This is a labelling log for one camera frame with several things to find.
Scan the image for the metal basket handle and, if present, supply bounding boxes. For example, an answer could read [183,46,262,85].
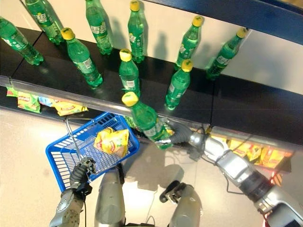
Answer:
[64,117,95,166]

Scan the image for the robot left leg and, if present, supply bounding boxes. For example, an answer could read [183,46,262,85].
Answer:
[94,163,126,227]

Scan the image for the blue shelf edge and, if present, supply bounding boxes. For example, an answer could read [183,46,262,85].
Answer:
[141,0,303,46]

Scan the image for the blue plastic shopping basket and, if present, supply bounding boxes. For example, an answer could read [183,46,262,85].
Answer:
[45,112,140,192]

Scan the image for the black floor cable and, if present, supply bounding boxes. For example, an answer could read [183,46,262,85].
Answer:
[226,174,245,195]

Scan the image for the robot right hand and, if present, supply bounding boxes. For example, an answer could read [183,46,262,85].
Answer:
[155,117,191,146]

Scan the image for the green yellow snack bag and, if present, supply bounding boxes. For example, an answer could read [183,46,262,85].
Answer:
[17,90,42,113]

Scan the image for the black shelf board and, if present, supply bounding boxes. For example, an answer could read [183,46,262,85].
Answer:
[0,85,100,120]
[0,26,303,142]

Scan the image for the robot leg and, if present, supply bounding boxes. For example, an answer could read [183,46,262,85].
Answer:
[94,163,126,227]
[159,180,204,227]

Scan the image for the green soda bottle yellow cap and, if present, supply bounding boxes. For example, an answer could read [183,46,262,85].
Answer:
[165,59,194,111]
[174,15,205,71]
[121,91,175,150]
[127,0,146,63]
[118,48,141,98]
[205,27,248,81]
[61,27,104,87]

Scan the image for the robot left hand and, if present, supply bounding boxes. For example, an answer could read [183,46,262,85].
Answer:
[69,157,97,190]

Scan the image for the white floor cable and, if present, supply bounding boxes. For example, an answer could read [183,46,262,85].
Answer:
[143,189,157,227]

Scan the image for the robot right leg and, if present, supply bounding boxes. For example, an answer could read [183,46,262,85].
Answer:
[159,180,204,227]

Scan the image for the blue snack bag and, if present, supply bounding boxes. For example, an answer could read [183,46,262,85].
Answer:
[38,96,54,106]

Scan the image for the black lower shelf board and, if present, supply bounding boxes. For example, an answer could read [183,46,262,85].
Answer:
[0,85,100,120]

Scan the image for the red green snack bag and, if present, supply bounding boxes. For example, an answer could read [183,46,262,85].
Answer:
[5,87,18,98]

